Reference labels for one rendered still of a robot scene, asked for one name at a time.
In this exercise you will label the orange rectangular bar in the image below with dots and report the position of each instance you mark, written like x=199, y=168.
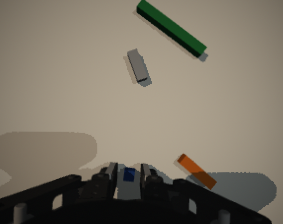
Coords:
x=195, y=170

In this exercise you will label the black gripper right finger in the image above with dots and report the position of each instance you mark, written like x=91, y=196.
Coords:
x=211, y=208

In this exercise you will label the grey rod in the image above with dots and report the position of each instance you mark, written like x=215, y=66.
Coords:
x=137, y=65

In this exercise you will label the dark green rod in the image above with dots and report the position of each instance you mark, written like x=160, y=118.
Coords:
x=170, y=28

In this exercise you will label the small dark blue block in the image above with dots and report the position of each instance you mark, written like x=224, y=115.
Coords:
x=129, y=174

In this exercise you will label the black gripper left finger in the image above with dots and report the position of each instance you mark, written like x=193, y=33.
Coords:
x=21, y=206

